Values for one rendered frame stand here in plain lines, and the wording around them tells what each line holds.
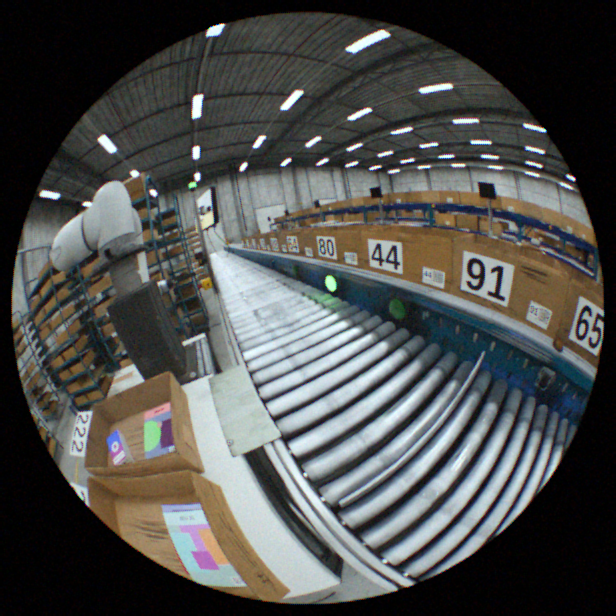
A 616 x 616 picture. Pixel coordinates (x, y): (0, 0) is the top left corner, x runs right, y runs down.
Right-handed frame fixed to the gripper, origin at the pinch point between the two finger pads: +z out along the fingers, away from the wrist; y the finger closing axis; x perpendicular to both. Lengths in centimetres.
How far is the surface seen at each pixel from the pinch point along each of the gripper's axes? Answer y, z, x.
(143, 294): -93, -5, -11
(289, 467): -135, 16, 21
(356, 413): -132, 33, 20
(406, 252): -114, 73, -3
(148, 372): -94, -17, 13
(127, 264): -88, -10, -21
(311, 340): -100, 40, 21
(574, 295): -173, 73, -6
